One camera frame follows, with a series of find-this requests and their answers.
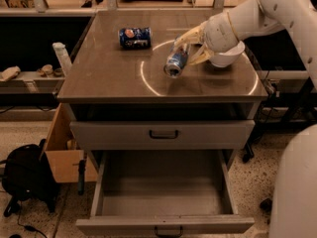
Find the blue pepsi can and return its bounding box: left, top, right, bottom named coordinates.
left=118, top=28, right=152, bottom=50

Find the black backpack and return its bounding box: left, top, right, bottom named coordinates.
left=1, top=139, right=59, bottom=217

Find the black upper drawer handle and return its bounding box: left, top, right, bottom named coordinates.
left=149, top=130, right=178, bottom=140

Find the black middle drawer handle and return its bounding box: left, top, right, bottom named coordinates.
left=154, top=226, right=183, bottom=238

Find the cardboard box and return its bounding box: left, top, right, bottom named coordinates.
left=44, top=104, right=97, bottom=183

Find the white plastic bottle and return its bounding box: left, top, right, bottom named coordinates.
left=53, top=42, right=72, bottom=76

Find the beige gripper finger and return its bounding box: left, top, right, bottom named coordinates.
left=187, top=45, right=214, bottom=65
left=173, top=22, right=206, bottom=50

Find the black office chair base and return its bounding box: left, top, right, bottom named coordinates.
left=260, top=198, right=272, bottom=212

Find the white bowl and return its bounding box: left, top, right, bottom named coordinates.
left=210, top=42, right=245, bottom=67

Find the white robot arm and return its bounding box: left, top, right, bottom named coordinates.
left=174, top=0, right=317, bottom=238

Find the closed upper grey drawer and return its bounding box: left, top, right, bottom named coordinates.
left=70, top=120, right=255, bottom=150

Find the black drawer handle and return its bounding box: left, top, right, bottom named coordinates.
left=149, top=130, right=178, bottom=140
left=154, top=226, right=183, bottom=238

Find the grey drawer cabinet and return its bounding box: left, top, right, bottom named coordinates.
left=56, top=9, right=269, bottom=158

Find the open middle grey drawer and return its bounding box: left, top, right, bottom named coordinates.
left=76, top=150, right=255, bottom=238

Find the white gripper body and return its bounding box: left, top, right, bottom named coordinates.
left=204, top=13, right=239, bottom=53

